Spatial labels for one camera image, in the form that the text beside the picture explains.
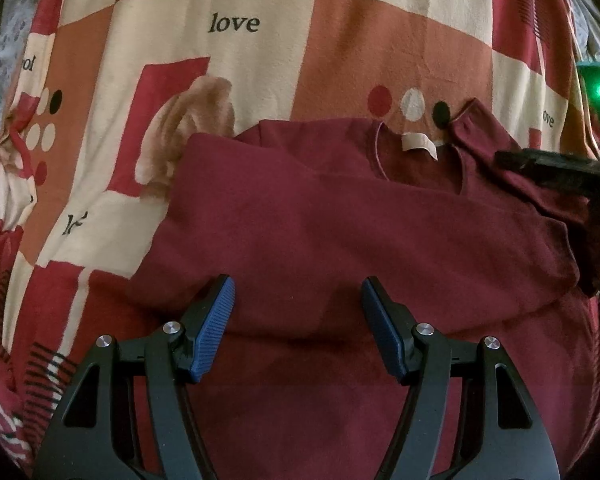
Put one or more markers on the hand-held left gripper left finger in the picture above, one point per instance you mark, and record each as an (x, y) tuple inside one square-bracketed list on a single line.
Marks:
[(215, 330)]

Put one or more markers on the grey floral bedsheet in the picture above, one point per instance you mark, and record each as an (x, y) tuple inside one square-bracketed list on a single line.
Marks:
[(587, 20), (15, 35)]

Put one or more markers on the red checked printed blanket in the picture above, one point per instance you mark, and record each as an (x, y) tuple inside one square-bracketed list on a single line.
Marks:
[(280, 60)]

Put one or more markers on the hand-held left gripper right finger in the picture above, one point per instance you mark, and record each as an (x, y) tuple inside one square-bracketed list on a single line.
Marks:
[(382, 330)]

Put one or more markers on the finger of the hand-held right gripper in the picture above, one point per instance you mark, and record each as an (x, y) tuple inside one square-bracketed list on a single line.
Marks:
[(545, 162)]

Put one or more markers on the maroon shirt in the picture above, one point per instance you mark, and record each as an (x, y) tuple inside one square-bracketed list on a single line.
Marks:
[(330, 220)]

